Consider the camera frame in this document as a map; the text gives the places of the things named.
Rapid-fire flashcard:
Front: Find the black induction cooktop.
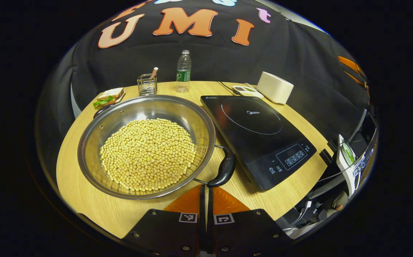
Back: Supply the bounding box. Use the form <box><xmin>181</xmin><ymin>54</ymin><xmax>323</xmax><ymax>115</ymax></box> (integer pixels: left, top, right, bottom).
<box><xmin>200</xmin><ymin>95</ymin><xmax>317</xmax><ymax>191</ymax></box>

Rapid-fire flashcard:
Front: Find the wire mesh utensil holder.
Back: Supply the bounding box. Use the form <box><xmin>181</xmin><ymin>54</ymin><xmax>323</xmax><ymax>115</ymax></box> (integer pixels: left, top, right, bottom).
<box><xmin>137</xmin><ymin>73</ymin><xmax>158</xmax><ymax>96</ymax></box>

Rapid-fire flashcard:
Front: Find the steel pot with black handles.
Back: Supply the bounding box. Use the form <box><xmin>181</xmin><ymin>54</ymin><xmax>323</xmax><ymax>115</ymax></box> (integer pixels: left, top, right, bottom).
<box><xmin>77</xmin><ymin>94</ymin><xmax>237</xmax><ymax>200</ymax></box>

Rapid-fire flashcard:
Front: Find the white box appliance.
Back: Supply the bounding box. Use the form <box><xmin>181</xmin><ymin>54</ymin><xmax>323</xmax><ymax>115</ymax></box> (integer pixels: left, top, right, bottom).
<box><xmin>257</xmin><ymin>71</ymin><xmax>294</xmax><ymax>105</ymax></box>

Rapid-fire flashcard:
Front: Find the black power cable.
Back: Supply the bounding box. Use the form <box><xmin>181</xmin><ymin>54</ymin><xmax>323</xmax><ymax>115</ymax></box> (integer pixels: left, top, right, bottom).
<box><xmin>218</xmin><ymin>81</ymin><xmax>235</xmax><ymax>95</ymax></box>

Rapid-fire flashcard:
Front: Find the white divided grain tray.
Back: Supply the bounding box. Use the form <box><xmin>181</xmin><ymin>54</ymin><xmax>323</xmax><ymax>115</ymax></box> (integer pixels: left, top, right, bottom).
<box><xmin>232</xmin><ymin>85</ymin><xmax>264</xmax><ymax>99</ymax></box>

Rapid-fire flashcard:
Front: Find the sandwich with lettuce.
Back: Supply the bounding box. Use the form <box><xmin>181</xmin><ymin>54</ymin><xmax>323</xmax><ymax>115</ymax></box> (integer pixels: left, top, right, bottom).
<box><xmin>93</xmin><ymin>87</ymin><xmax>125</xmax><ymax>109</ymax></box>

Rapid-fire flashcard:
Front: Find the black backdrop cloth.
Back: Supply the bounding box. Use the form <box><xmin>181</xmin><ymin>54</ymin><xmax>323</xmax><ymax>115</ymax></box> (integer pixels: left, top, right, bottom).
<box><xmin>35</xmin><ymin>0</ymin><xmax>371</xmax><ymax>143</ymax></box>

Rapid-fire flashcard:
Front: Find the clear plastic water bottle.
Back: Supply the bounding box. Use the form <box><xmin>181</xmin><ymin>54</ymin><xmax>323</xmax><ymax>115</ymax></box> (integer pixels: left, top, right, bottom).
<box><xmin>176</xmin><ymin>50</ymin><xmax>192</xmax><ymax>94</ymax></box>

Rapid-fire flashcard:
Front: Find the pile of yellow soybeans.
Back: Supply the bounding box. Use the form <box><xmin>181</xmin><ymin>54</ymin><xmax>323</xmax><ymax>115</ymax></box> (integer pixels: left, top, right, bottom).
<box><xmin>100</xmin><ymin>118</ymin><xmax>196</xmax><ymax>192</ymax></box>

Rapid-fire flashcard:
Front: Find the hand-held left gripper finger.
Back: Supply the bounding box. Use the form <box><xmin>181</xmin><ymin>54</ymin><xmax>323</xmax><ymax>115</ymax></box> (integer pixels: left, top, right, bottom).
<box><xmin>206</xmin><ymin>186</ymin><xmax>293</xmax><ymax>257</ymax></box>
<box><xmin>121</xmin><ymin>185</ymin><xmax>206</xmax><ymax>257</ymax></box>

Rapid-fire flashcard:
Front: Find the white device with green screen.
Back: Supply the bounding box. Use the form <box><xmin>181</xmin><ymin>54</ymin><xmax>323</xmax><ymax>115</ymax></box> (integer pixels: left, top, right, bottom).
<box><xmin>336</xmin><ymin>135</ymin><xmax>357</xmax><ymax>197</ymax></box>

